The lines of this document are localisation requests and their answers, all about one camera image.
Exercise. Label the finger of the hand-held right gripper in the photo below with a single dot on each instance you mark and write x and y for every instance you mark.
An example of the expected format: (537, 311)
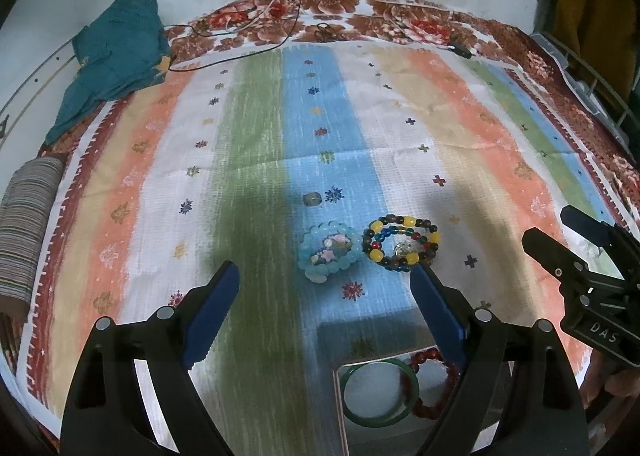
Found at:
(585, 226)
(550, 251)

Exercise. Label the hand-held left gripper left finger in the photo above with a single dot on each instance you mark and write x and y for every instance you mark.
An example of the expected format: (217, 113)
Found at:
(210, 316)

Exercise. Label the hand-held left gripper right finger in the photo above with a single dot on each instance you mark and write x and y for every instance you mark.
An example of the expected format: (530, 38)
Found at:
(440, 311)

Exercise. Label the metal tin box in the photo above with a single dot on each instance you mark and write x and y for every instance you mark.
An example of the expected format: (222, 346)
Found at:
(380, 386)

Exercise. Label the green jade bangle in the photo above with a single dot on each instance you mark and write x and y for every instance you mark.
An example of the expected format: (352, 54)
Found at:
(375, 419)

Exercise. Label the small grey bead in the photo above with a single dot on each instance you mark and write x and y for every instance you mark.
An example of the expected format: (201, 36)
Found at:
(312, 198)

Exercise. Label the person's right hand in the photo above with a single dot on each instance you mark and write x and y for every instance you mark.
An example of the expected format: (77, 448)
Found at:
(600, 381)

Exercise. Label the clear plastic bin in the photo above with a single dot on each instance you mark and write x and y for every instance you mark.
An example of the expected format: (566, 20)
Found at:
(590, 81)

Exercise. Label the striped printed cloth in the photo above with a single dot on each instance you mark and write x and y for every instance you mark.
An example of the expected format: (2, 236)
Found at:
(250, 136)

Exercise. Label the grey striped pillow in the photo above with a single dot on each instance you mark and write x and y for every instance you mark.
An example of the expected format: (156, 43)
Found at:
(25, 226)

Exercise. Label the black charger plug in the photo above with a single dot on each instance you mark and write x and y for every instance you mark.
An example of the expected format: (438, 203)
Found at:
(460, 49)

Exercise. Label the brown floral blanket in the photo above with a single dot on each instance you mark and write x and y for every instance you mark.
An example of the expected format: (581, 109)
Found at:
(400, 18)

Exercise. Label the teal cloth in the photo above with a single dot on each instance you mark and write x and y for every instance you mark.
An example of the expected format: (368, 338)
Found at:
(115, 51)

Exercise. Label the small dark looped object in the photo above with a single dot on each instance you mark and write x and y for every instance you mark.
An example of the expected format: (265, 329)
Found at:
(326, 32)

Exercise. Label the metal wall rail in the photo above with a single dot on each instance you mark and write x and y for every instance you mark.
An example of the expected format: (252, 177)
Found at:
(4, 125)

